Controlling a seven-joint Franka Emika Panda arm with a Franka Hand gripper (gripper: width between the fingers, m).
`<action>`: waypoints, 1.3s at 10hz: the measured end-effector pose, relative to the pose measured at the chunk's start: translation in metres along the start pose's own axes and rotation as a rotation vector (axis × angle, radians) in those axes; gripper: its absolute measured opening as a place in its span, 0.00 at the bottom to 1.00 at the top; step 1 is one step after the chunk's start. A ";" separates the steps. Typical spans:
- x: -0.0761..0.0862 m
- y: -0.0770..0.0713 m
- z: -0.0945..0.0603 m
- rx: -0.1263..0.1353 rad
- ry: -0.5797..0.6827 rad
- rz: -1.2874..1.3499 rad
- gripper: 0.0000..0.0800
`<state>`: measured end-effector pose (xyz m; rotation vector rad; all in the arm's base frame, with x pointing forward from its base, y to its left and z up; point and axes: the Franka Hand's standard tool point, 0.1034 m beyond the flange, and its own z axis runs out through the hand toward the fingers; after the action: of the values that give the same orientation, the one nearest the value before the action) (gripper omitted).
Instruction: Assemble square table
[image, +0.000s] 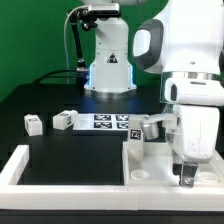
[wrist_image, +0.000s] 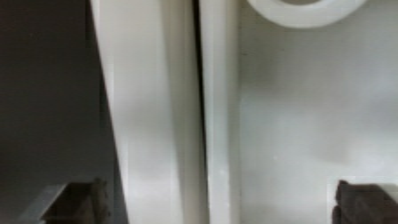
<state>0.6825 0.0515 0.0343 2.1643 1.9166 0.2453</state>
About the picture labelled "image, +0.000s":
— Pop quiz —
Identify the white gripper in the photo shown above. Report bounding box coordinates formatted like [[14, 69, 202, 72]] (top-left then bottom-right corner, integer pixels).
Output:
[[165, 105, 220, 188]]

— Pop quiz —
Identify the white square table top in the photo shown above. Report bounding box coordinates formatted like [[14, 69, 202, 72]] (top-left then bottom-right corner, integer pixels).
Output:
[[123, 142, 224, 187]]

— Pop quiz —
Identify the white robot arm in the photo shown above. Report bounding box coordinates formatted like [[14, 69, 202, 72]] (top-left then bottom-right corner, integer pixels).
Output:
[[133, 0, 224, 187]]

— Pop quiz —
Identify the white marker sheet with tags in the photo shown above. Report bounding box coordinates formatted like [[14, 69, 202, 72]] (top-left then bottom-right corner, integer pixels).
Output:
[[73, 113, 145, 131]]

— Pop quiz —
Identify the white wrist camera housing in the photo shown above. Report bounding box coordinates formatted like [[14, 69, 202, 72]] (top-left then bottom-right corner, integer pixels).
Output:
[[140, 113, 171, 140]]

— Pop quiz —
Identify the white U-shaped fence frame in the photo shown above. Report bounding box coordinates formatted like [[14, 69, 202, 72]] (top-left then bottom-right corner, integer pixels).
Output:
[[0, 145, 224, 211]]

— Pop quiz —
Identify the black cable bundle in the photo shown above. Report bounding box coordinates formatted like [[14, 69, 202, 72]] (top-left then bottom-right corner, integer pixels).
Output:
[[31, 69, 90, 85]]

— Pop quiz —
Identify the black camera on stand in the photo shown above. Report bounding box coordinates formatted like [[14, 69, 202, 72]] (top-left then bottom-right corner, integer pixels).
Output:
[[64, 3, 121, 72]]

